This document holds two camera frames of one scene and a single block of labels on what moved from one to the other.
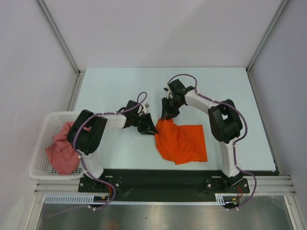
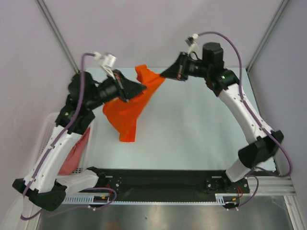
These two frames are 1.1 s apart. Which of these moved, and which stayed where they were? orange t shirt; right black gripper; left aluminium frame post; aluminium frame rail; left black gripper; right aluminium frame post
Moved: orange t shirt; right black gripper; left black gripper
Stayed: left aluminium frame post; right aluminium frame post; aluminium frame rail
